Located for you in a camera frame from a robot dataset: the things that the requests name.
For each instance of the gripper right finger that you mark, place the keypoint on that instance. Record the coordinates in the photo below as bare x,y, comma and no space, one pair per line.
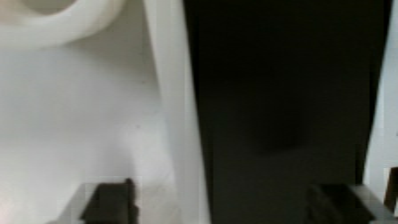
343,204

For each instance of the white square tabletop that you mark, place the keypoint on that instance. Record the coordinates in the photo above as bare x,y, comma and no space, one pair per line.
98,117

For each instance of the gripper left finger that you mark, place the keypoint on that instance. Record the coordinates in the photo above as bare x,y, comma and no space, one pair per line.
108,208

